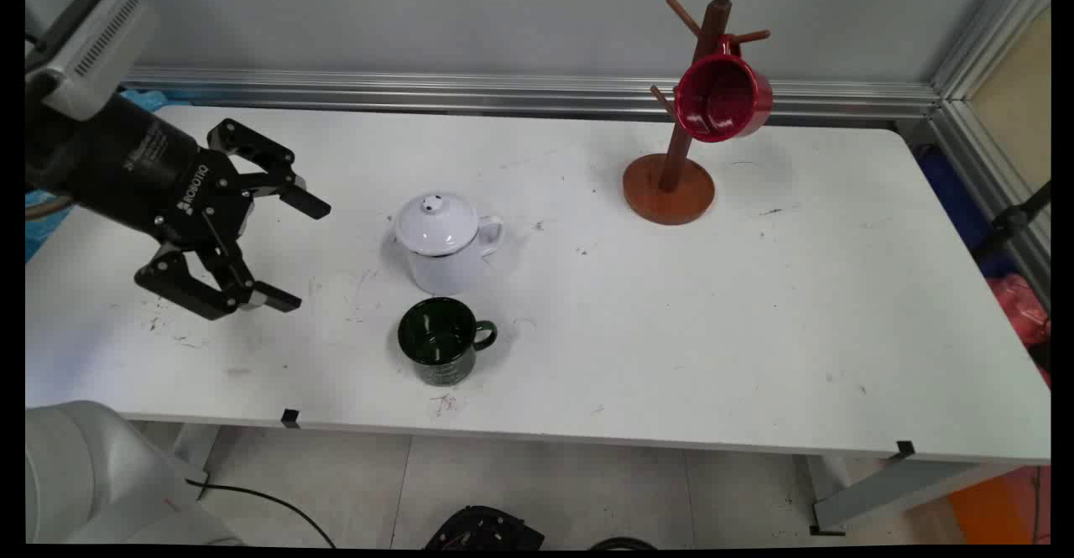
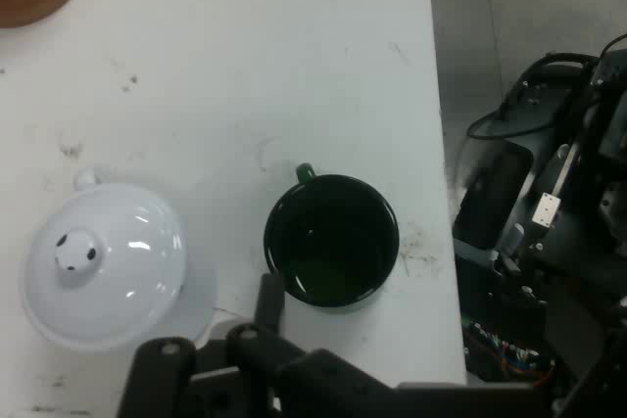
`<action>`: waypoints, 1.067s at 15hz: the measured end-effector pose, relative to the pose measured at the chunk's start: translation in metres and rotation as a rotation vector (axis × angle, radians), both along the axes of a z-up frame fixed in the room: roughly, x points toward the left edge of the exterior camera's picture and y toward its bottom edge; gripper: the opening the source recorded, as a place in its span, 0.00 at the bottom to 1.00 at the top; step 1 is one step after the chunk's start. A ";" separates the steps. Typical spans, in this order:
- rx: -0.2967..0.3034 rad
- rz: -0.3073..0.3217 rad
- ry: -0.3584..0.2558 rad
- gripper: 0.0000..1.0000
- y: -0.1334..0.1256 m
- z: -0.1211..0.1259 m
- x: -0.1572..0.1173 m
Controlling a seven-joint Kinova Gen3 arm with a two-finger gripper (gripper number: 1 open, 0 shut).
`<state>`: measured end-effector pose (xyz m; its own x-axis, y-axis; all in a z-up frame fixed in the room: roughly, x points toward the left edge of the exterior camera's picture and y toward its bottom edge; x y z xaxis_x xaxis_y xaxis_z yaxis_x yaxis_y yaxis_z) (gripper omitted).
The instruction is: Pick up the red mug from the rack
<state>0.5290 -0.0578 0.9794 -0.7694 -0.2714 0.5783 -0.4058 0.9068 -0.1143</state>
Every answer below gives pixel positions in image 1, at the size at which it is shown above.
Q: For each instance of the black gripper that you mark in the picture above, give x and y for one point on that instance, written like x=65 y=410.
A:
x=134 y=168

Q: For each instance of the red mug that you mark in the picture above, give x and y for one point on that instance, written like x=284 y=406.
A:
x=723 y=98

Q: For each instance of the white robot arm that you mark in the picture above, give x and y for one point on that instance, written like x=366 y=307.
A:
x=84 y=474

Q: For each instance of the black tape marker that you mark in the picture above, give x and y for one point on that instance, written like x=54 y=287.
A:
x=290 y=419
x=904 y=449

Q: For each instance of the white enamel lid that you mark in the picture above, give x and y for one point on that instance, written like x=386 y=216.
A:
x=436 y=222

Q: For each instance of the white enamel mug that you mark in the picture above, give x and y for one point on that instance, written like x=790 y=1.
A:
x=449 y=271

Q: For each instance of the grey table leg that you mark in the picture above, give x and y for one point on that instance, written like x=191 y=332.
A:
x=906 y=487
x=195 y=445

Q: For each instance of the dark green mug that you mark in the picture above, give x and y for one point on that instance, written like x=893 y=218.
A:
x=440 y=344

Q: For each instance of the black device on floor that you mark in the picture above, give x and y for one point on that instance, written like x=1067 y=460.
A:
x=482 y=531

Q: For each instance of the brown wooden mug tree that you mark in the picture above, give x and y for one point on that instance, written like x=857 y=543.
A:
x=669 y=189

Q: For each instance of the black curved object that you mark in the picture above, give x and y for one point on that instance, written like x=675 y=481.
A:
x=623 y=544

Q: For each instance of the dark blue object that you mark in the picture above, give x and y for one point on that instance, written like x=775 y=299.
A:
x=952 y=197

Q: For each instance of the red plastic bag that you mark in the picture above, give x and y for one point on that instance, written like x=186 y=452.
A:
x=1019 y=310

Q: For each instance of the orange object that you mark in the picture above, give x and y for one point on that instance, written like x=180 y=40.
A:
x=990 y=508

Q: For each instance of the aluminium frame rail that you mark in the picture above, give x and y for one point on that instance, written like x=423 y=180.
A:
x=520 y=92

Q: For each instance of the aluminium frame post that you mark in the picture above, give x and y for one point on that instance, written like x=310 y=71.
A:
x=986 y=147

